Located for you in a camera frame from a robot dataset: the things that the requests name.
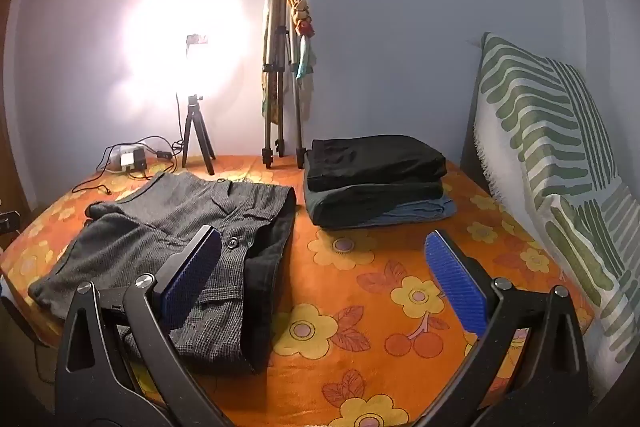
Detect power adapter with cables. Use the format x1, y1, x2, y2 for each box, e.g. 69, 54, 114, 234
72, 93, 186, 195

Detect green striped white blanket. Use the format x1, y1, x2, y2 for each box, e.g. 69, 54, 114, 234
472, 32, 640, 365

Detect small black tripod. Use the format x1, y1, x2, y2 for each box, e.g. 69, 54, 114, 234
181, 94, 217, 176

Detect colourful braided scarf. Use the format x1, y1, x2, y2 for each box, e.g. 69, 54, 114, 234
259, 0, 319, 120

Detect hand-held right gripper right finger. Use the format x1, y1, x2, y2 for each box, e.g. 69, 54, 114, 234
415, 229, 591, 427

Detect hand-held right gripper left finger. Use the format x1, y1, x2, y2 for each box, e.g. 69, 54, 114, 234
55, 225, 223, 427

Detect black folded pants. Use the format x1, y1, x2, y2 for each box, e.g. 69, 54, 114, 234
306, 135, 447, 192

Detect dark teal folded pants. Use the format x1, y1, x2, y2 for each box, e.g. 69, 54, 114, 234
304, 181, 446, 228

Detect blue folded jeans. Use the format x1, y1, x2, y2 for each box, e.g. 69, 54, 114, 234
350, 197, 457, 228

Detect grey power adapter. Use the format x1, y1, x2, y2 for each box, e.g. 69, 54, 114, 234
114, 146, 148, 172

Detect grey houndstooth pants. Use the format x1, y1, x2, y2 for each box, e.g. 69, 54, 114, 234
28, 171, 297, 375

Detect orange floral blanket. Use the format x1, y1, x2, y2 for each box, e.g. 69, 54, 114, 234
0, 154, 598, 427

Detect bright video light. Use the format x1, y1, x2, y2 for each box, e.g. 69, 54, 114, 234
182, 32, 211, 98

